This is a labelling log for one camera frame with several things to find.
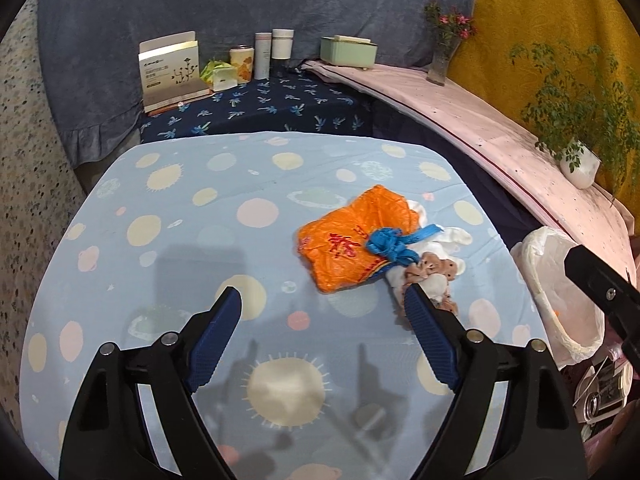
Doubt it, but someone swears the dark purple cloth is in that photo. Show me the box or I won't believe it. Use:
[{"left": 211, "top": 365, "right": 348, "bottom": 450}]
[{"left": 372, "top": 95, "right": 543, "bottom": 241}]

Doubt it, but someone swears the white cup with dark base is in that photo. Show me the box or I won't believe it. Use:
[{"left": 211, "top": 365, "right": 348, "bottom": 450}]
[{"left": 271, "top": 28, "right": 295, "bottom": 78}]

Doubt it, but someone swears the pale green box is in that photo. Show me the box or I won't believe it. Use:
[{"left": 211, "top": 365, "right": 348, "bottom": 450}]
[{"left": 320, "top": 35, "right": 378, "bottom": 71}]

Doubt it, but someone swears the pink cloth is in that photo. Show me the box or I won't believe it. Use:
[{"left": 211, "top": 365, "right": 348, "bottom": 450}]
[{"left": 300, "top": 59, "right": 638, "bottom": 281}]

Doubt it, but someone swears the navy printed cloth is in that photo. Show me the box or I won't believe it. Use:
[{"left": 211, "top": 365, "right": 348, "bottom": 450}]
[{"left": 140, "top": 72, "right": 374, "bottom": 143}]

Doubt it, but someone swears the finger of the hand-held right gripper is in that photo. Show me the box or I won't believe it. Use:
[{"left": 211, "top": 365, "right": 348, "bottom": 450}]
[{"left": 564, "top": 244, "right": 640, "bottom": 361}]

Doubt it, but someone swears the orange flowered tin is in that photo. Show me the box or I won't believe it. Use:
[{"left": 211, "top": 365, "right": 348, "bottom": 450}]
[{"left": 230, "top": 46, "right": 254, "bottom": 84}]

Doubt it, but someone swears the yellow cloth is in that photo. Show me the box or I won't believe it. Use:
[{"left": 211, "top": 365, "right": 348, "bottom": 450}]
[{"left": 447, "top": 0, "right": 640, "bottom": 206}]

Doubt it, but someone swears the grey-blue blanket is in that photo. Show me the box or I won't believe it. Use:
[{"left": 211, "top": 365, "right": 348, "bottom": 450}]
[{"left": 37, "top": 0, "right": 481, "bottom": 168}]

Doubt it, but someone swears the orange plastic bag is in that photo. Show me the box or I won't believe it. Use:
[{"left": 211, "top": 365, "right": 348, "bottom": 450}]
[{"left": 297, "top": 185, "right": 421, "bottom": 294}]

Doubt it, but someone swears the white round device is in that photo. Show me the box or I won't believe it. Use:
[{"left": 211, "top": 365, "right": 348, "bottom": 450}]
[{"left": 575, "top": 360, "right": 634, "bottom": 426}]

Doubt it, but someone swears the blue plastic tie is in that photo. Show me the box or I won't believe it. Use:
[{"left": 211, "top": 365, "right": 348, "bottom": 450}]
[{"left": 365, "top": 224, "right": 444, "bottom": 267}]

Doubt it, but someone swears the pink dotted scrunchie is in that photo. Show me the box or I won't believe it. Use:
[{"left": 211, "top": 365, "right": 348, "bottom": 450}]
[{"left": 400, "top": 252, "right": 463, "bottom": 317}]

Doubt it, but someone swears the green tissue packet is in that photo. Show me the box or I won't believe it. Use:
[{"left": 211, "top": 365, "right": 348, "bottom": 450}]
[{"left": 200, "top": 58, "right": 239, "bottom": 92}]

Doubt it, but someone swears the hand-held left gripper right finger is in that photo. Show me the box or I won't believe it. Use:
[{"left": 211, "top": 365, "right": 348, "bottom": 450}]
[{"left": 402, "top": 282, "right": 586, "bottom": 480}]

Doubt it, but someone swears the glass vase with pink flowers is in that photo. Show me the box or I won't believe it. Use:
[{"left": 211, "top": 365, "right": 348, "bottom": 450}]
[{"left": 424, "top": 0, "right": 476, "bottom": 86}]

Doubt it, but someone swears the tall grey bottle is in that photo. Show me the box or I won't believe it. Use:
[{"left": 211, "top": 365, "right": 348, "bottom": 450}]
[{"left": 254, "top": 32, "right": 273, "bottom": 80}]

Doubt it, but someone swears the light blue planet-print tablecloth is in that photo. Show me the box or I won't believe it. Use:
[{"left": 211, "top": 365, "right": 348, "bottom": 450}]
[{"left": 20, "top": 131, "right": 566, "bottom": 480}]

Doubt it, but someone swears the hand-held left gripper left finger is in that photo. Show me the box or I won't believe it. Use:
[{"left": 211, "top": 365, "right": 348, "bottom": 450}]
[{"left": 59, "top": 286, "right": 243, "bottom": 480}]

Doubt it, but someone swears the crumpled pink fabric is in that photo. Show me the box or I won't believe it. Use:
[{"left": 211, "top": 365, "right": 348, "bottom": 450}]
[{"left": 582, "top": 425, "right": 640, "bottom": 467}]

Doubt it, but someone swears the white cotton ball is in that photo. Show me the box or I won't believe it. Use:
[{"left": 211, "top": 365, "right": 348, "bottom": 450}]
[{"left": 425, "top": 275, "right": 449, "bottom": 302}]

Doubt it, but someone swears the green plant in white pot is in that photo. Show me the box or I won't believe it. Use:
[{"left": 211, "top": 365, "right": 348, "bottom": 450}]
[{"left": 507, "top": 42, "right": 632, "bottom": 191}]

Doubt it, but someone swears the bin with white liner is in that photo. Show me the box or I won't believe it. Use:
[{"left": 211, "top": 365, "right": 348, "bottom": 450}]
[{"left": 510, "top": 226, "right": 608, "bottom": 368}]

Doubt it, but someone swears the white folded carton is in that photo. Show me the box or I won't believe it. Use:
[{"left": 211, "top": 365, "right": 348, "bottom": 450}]
[{"left": 138, "top": 31, "right": 211, "bottom": 114}]

